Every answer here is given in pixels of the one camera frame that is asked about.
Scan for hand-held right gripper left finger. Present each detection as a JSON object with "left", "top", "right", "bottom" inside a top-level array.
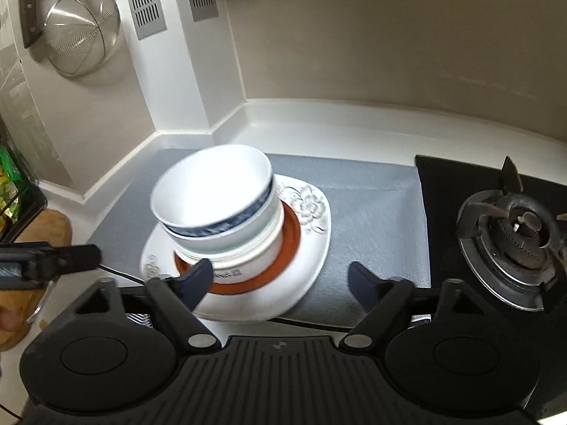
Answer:
[{"left": 75, "top": 259, "right": 221, "bottom": 349}]

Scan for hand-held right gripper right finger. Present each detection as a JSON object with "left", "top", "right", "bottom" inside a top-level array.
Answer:
[{"left": 339, "top": 262, "right": 483, "bottom": 348}]

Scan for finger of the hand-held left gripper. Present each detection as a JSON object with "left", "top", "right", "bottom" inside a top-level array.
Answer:
[{"left": 27, "top": 243, "right": 102, "bottom": 281}]

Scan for cream bowl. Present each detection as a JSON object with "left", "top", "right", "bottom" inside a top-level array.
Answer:
[{"left": 175, "top": 195, "right": 286, "bottom": 285}]

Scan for large white flower plate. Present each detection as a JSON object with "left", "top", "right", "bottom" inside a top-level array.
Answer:
[{"left": 139, "top": 175, "right": 332, "bottom": 323}]

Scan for light blue ribbed bowl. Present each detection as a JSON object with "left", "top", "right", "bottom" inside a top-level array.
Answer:
[{"left": 162, "top": 172, "right": 284, "bottom": 253}]

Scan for brown round plate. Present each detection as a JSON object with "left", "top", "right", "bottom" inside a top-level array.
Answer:
[{"left": 174, "top": 204, "right": 303, "bottom": 295}]

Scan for white bowl blue pattern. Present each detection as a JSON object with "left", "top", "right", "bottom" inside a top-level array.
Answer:
[{"left": 151, "top": 144, "right": 273, "bottom": 236}]

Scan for person's left hand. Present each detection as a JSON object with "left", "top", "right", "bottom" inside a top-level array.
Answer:
[{"left": 0, "top": 307, "right": 22, "bottom": 332}]

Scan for wooden cutting board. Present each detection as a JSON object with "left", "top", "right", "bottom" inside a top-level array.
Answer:
[{"left": 0, "top": 210, "right": 74, "bottom": 351}]

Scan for grey mat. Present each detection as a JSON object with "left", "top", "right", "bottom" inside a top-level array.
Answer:
[{"left": 86, "top": 148, "right": 432, "bottom": 333}]

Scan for green packets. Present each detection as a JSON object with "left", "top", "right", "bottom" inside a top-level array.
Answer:
[{"left": 0, "top": 142, "right": 23, "bottom": 231}]

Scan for black gas stove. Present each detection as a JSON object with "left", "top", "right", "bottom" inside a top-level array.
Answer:
[{"left": 414, "top": 154, "right": 567, "bottom": 311}]

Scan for stove burner pan support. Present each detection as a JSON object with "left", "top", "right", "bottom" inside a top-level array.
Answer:
[{"left": 456, "top": 156, "right": 567, "bottom": 311}]

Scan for hanging kitchen knife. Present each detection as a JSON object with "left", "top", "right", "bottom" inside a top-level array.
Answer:
[{"left": 18, "top": 0, "right": 50, "bottom": 49}]

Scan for black cable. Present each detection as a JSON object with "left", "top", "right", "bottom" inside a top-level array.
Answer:
[{"left": 98, "top": 265, "right": 147, "bottom": 285}]

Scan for black wire rack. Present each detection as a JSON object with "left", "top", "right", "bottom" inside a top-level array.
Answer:
[{"left": 0, "top": 183, "right": 49, "bottom": 244}]

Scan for metal wire strainer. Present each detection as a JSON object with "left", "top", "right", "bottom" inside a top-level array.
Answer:
[{"left": 43, "top": 0, "right": 121, "bottom": 77}]

